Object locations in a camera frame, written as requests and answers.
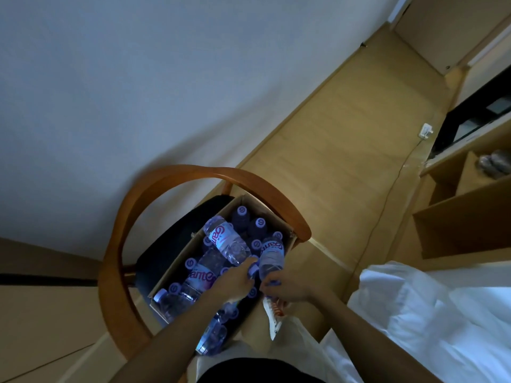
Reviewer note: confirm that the person's left hand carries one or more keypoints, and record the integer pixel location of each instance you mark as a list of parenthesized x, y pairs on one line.
[(233, 283)]

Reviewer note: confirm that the person's right hand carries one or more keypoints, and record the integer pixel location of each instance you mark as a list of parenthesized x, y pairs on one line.
[(291, 289)]

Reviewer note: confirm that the pile of water bottles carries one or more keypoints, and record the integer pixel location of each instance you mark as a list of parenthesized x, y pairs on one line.
[(197, 277)]

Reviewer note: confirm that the clear water bottle purple cap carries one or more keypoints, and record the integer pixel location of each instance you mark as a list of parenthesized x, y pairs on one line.
[(272, 255), (225, 239)]

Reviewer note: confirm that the wooden chair curved backrest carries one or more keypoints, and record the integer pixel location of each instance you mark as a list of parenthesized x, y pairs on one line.
[(115, 283)]

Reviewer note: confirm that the person's left forearm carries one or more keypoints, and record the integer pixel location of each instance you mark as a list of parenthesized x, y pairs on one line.
[(167, 343)]

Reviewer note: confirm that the person's right forearm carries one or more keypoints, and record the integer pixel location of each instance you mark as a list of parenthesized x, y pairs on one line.
[(375, 347)]

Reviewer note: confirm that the person's white shoe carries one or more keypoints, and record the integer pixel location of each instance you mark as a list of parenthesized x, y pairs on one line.
[(274, 321)]

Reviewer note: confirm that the person's black shirt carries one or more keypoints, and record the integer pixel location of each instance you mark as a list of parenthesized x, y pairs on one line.
[(259, 372)]

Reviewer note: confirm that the brown cardboard box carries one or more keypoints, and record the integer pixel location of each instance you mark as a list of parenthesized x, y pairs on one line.
[(175, 267)]

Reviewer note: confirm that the white bed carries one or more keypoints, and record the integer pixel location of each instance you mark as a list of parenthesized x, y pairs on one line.
[(419, 315)]

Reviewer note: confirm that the wooden open wardrobe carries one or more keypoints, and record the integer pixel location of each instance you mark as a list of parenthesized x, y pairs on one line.
[(471, 219)]

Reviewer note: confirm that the grey slippers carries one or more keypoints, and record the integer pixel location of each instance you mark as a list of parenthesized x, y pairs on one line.
[(495, 163)]

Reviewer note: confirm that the wooden door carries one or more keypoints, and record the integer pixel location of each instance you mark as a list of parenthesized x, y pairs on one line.
[(439, 31)]

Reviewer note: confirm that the wooden wall panel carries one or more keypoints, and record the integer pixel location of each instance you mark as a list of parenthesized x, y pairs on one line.
[(40, 327)]

